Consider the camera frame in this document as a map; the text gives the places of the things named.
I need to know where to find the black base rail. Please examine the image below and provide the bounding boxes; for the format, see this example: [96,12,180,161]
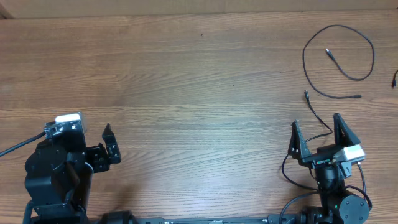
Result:
[93,210,302,224]

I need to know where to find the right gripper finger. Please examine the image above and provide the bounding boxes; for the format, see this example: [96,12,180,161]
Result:
[333,113,361,147]
[288,120,312,162]

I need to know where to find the black usb cable short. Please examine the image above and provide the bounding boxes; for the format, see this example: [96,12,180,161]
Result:
[281,89,373,209]

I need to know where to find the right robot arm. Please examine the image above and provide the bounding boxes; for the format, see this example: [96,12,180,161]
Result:
[279,113,373,223]

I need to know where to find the black usb cable long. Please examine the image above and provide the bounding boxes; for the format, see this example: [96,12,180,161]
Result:
[302,24,376,100]

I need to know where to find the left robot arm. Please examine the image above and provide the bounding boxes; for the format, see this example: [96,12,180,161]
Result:
[23,121,121,223]

